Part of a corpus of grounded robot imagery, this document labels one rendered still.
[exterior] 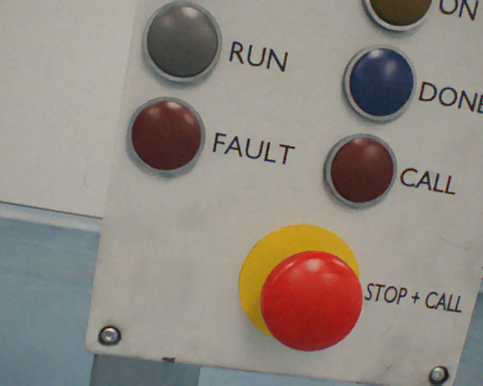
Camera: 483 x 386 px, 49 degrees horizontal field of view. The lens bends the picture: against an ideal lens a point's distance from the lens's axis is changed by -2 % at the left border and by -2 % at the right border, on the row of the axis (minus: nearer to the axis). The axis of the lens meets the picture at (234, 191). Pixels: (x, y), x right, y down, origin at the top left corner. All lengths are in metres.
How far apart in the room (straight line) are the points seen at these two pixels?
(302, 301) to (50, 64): 3.73
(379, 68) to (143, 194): 0.10
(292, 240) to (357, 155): 0.04
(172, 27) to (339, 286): 0.11
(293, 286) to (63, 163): 3.72
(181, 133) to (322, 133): 0.06
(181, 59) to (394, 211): 0.11
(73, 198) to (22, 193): 0.36
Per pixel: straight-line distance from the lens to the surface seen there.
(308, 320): 0.20
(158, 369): 0.31
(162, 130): 0.20
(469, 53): 0.24
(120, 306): 0.23
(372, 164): 0.22
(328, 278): 0.20
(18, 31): 3.96
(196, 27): 0.21
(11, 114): 3.96
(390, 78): 0.22
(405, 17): 0.23
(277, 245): 0.22
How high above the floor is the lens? 1.03
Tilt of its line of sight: 9 degrees down
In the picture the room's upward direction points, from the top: 11 degrees clockwise
